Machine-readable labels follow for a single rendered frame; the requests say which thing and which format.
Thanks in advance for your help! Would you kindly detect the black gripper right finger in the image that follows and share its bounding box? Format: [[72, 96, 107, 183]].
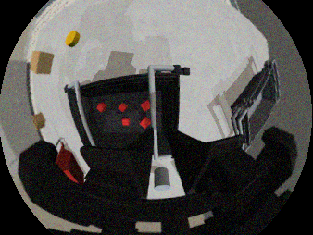
[[167, 126, 245, 195]]

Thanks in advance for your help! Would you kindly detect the light grey cylinder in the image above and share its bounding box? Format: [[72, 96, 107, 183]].
[[154, 168, 171, 192]]

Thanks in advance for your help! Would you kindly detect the small red block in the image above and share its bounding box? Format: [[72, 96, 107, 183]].
[[141, 115, 150, 128], [119, 103, 127, 113], [141, 100, 149, 111], [96, 103, 107, 113], [122, 117, 131, 125]]

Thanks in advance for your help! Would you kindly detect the yellow round disc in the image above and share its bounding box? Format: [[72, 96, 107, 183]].
[[66, 31, 80, 47]]

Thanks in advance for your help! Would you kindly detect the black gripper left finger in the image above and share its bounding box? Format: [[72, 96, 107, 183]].
[[80, 128, 154, 199]]

